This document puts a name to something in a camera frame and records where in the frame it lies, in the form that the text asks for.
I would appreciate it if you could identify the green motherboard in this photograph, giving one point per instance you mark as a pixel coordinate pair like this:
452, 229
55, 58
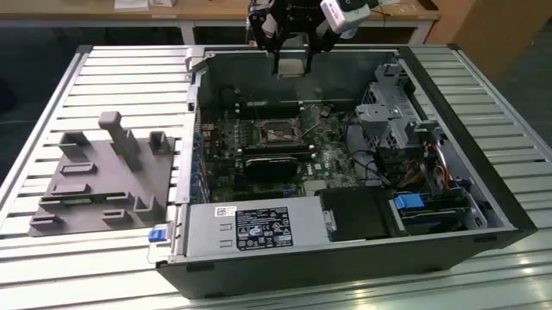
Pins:
332, 168

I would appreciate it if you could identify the silver chipset heatsink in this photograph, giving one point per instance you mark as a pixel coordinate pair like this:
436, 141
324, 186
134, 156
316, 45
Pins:
314, 187

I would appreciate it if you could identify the long wooden desk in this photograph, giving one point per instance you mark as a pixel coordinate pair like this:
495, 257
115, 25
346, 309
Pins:
86, 16

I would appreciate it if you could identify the grey plastic parts rack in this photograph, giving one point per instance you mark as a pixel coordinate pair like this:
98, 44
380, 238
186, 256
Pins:
107, 181

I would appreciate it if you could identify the black open PC case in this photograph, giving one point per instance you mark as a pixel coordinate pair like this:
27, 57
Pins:
302, 277

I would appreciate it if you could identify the grey metal drive cage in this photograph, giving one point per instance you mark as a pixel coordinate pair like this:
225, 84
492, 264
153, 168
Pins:
380, 113

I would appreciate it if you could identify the silver power supply unit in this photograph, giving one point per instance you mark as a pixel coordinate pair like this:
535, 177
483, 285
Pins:
207, 232

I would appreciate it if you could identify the black expansion slot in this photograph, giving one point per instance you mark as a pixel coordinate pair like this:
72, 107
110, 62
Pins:
276, 151

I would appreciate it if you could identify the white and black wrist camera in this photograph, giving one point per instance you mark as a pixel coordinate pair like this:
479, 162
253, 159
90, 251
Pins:
345, 17

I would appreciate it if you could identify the wooden cabinet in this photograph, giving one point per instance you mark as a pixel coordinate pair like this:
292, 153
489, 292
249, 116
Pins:
496, 32

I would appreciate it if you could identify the hard disk in blue carrier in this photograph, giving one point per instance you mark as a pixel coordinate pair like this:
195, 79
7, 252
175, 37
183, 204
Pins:
408, 201

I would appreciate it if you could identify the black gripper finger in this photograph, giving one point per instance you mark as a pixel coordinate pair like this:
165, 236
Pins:
261, 43
324, 45

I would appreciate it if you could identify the black graphics card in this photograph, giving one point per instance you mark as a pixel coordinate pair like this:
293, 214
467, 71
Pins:
269, 169

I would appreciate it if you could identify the blue case latch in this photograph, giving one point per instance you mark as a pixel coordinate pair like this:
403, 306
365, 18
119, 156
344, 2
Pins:
157, 235

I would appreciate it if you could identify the silver CPU plate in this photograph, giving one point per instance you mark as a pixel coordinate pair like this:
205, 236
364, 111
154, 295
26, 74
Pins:
293, 68

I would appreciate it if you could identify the CPU socket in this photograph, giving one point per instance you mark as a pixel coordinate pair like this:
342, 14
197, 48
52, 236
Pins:
280, 137

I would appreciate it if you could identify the black drive bay cover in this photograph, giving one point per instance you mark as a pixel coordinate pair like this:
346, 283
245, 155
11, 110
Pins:
357, 213

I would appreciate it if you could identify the small white box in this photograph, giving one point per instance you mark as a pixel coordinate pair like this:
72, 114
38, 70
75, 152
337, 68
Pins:
162, 2

